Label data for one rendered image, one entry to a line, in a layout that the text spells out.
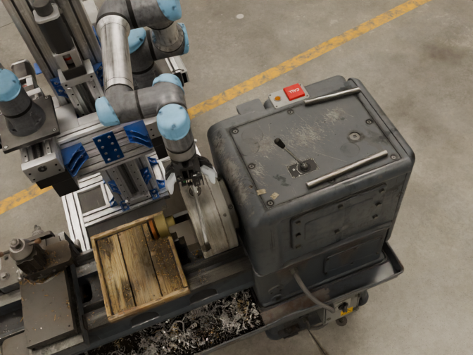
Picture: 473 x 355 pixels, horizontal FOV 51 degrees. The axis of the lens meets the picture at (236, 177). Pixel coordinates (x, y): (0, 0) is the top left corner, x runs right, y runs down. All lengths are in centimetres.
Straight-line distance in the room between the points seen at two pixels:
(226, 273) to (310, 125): 62
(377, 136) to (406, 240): 133
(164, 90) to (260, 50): 269
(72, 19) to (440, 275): 217
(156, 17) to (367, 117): 76
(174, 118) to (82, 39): 99
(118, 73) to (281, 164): 60
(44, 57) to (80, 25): 20
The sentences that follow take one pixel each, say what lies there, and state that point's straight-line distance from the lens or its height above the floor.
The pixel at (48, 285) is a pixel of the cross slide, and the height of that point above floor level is 97.
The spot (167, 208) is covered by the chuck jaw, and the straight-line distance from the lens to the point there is 171.
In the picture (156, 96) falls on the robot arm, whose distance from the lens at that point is 125.
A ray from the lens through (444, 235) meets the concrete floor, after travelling 300.
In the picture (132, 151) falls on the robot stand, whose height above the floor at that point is 86.
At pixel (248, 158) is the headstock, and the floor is 126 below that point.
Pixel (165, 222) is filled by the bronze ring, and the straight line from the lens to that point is 170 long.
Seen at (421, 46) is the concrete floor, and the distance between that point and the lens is 398.
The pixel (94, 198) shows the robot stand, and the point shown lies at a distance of 300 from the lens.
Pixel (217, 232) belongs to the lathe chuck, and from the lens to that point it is 161.
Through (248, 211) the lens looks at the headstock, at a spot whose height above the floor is 124.
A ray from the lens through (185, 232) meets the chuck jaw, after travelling 168.
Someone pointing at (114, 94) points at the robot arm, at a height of 170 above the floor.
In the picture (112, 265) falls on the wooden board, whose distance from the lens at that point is 195.
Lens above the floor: 255
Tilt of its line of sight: 55 degrees down
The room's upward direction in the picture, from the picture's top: 10 degrees counter-clockwise
